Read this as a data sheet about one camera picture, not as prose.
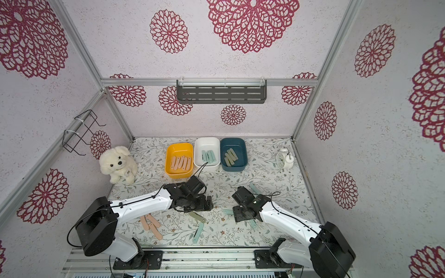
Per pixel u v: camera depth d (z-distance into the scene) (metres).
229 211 0.88
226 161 1.06
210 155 1.09
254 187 0.97
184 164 1.06
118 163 0.86
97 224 0.45
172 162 1.07
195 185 0.66
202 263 0.73
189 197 0.66
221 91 0.94
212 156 1.09
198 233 0.81
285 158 0.96
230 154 1.10
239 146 1.17
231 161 1.06
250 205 0.60
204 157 1.09
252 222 0.84
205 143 1.15
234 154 1.10
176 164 1.06
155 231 0.81
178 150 1.10
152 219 0.84
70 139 0.73
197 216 0.87
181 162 1.06
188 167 1.03
